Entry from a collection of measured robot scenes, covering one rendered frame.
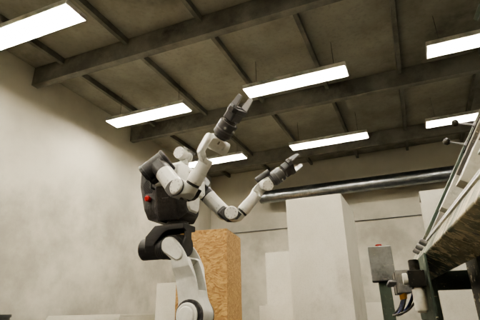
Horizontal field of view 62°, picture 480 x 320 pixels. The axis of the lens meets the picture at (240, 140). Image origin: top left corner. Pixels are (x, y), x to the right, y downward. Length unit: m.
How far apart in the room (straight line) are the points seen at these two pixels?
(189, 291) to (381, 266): 1.01
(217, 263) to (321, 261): 1.35
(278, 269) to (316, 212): 2.04
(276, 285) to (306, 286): 1.94
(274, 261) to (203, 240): 2.99
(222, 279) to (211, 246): 0.28
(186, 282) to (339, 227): 2.52
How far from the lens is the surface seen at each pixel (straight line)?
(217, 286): 3.33
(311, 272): 4.34
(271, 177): 2.38
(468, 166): 1.22
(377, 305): 6.91
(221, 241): 3.36
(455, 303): 5.72
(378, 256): 2.35
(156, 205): 2.19
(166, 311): 4.98
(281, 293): 6.22
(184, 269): 2.08
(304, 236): 4.39
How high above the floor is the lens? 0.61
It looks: 23 degrees up
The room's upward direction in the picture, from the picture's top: 1 degrees counter-clockwise
